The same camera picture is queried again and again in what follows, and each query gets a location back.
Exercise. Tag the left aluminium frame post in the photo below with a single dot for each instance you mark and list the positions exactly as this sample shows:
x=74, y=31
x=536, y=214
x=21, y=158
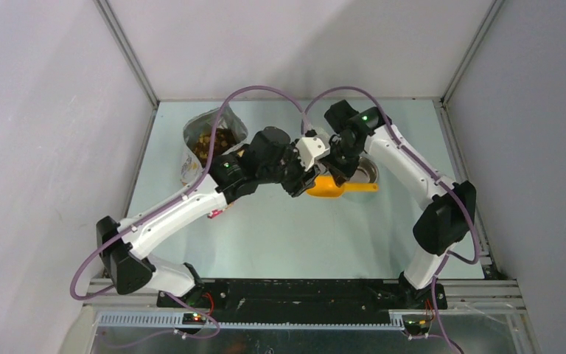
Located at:
x=118, y=33

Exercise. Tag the right aluminium frame post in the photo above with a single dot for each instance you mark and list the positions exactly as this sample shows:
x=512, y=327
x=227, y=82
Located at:
x=477, y=40

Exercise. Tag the right steel bowl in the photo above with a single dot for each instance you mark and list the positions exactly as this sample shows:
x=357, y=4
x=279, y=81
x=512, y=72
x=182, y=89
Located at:
x=366, y=172

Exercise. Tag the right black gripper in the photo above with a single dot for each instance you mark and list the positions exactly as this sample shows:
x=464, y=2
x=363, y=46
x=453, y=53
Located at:
x=340, y=174

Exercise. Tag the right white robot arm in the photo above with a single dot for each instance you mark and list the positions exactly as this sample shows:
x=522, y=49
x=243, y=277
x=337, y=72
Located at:
x=448, y=207

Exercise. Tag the pet food bag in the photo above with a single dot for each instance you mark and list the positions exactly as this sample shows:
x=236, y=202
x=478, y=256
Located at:
x=231, y=133

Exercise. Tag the pale green bowl tray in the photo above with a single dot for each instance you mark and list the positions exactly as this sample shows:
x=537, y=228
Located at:
x=359, y=196

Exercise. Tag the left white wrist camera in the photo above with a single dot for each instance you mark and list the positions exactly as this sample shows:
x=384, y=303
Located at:
x=312, y=147

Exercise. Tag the aluminium frame post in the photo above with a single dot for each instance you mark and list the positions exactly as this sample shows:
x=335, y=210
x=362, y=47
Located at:
x=118, y=33
x=477, y=40

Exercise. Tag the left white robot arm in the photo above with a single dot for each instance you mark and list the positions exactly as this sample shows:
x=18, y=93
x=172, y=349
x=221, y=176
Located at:
x=270, y=158

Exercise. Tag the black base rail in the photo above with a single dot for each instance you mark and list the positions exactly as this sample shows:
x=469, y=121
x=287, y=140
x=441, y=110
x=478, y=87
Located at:
x=312, y=301

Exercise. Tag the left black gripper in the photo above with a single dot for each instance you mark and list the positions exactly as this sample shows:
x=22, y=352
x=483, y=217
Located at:
x=303, y=180

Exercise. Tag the yellow plastic scoop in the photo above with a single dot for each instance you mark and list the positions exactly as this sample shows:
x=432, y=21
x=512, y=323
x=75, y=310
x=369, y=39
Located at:
x=327, y=188

